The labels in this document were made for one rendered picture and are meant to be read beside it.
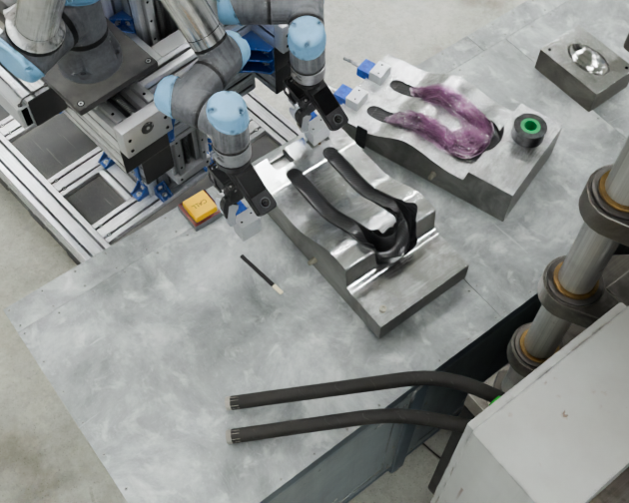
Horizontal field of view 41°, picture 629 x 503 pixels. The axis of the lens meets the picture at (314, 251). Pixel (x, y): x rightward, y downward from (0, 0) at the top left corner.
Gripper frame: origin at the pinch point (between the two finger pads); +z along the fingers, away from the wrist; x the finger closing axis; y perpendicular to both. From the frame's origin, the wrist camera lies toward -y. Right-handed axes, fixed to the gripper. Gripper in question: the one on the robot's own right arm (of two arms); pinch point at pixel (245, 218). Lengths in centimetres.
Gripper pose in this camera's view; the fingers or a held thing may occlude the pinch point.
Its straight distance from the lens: 184.6
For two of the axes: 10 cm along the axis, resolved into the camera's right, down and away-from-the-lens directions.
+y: -6.1, -6.8, 4.1
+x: -7.9, 5.2, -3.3
